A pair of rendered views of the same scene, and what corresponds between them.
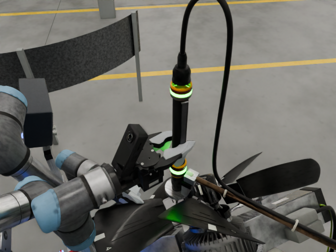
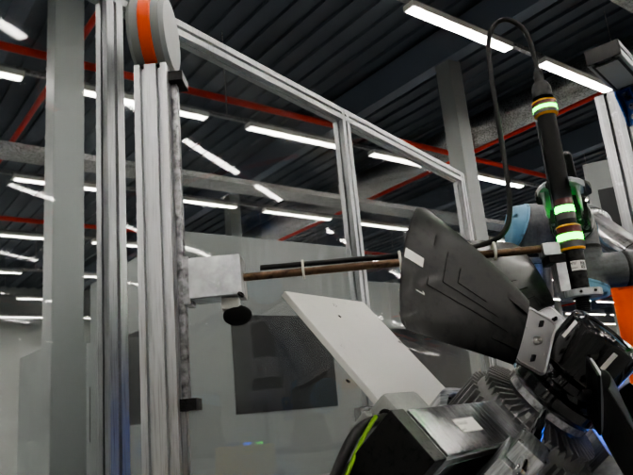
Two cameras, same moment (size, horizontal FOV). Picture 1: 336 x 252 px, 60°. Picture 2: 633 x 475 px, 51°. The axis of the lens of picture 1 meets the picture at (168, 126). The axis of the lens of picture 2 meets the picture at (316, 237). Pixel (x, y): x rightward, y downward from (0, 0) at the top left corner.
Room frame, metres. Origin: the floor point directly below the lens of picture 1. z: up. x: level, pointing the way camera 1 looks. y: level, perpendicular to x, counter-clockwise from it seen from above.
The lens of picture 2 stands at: (1.20, -0.98, 1.15)
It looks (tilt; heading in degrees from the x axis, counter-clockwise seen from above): 15 degrees up; 149
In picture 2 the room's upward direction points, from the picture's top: 5 degrees counter-clockwise
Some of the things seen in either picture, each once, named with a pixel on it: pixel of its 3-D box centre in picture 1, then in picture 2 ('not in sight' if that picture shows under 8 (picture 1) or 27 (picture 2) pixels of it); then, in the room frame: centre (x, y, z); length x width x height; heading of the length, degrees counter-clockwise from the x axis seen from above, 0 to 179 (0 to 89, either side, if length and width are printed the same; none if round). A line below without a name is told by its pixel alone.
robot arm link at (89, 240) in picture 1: (71, 222); (594, 271); (0.32, 0.22, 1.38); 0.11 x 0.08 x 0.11; 55
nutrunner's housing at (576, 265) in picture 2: (179, 139); (559, 185); (0.47, -0.03, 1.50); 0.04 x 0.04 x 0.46
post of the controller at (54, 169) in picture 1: (53, 166); not in sight; (0.81, 0.51, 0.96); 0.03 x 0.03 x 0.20; 23
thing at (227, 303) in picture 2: not in sight; (236, 311); (0.16, -0.53, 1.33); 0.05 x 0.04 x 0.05; 58
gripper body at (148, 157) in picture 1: (134, 170); (569, 214); (0.40, 0.08, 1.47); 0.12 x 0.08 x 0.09; 123
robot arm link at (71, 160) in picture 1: (73, 164); not in sight; (0.65, 0.34, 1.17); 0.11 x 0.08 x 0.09; 60
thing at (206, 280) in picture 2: not in sight; (214, 280); (0.14, -0.56, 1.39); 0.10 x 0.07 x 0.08; 58
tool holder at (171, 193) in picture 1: (180, 180); (570, 270); (0.46, -0.03, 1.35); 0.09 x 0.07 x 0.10; 58
